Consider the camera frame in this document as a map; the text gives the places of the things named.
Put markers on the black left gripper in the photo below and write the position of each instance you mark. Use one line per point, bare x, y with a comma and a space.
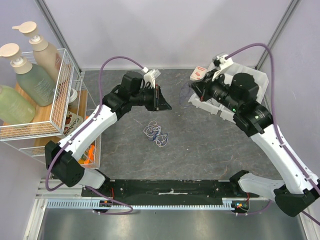
159, 102

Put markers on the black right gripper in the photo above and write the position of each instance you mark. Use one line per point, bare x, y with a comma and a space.
206, 87

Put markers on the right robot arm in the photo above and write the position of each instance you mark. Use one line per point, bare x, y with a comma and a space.
297, 189

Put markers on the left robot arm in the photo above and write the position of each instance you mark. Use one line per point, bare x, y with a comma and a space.
62, 158

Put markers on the white plastic compartment tray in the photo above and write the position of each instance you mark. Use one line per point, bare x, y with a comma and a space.
214, 107

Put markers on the small red white box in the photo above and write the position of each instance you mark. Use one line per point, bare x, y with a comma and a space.
198, 73

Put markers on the small white cup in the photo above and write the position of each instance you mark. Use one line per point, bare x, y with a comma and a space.
72, 96

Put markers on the brown white snack bag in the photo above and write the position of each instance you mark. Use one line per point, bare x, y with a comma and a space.
72, 122

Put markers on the orange snack packet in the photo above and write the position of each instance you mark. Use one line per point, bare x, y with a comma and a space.
88, 157

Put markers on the wooden shelf board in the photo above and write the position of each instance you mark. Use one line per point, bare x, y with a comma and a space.
48, 123

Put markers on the beige pump bottle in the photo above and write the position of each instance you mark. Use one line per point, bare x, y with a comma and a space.
45, 53

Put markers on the grey-green pump bottle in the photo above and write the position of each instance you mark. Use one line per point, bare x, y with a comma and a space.
31, 78

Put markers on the light green bottle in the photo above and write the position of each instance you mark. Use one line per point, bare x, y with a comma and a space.
14, 108

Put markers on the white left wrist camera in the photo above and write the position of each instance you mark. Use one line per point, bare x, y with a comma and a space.
150, 76

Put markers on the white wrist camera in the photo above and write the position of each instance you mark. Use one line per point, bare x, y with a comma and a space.
150, 76
222, 62

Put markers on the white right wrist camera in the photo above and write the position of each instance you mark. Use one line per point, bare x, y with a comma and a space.
222, 62

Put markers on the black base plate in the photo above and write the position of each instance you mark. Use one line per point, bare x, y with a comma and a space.
170, 191

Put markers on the white slotted cable duct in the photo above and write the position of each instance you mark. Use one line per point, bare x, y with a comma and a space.
97, 204

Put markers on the white wire basket shelf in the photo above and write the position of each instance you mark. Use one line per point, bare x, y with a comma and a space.
68, 74

